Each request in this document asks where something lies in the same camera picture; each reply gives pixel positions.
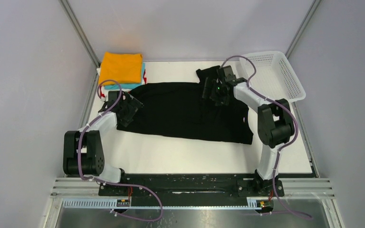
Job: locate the red folded t-shirt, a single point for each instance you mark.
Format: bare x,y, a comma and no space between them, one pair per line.
101,93

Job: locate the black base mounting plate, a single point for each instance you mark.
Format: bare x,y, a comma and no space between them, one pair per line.
184,189

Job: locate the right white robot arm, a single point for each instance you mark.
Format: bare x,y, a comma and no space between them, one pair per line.
275,122

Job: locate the aluminium frame post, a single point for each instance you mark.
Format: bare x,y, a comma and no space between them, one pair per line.
306,20
80,32

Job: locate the teal folded t-shirt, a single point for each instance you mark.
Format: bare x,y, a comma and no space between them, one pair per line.
130,86

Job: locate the white slotted cable duct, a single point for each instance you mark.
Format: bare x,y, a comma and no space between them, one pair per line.
116,204

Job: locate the white plastic basket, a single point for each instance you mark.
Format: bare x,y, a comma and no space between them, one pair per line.
273,77

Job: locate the right aluminium frame post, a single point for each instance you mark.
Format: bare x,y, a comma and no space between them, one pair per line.
306,20

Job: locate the orange folded t-shirt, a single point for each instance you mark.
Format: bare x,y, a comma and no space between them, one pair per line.
123,68

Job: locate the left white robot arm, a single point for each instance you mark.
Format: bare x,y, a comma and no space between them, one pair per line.
84,152

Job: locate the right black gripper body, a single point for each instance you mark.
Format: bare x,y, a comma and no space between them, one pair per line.
210,87

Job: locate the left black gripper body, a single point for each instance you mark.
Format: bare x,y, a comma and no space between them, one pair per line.
129,111

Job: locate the left aluminium frame post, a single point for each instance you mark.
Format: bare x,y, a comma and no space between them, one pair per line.
80,32

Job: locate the white folded t-shirt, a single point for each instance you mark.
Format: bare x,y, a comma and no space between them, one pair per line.
106,91

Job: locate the black t-shirt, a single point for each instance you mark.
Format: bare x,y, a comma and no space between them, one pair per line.
177,109

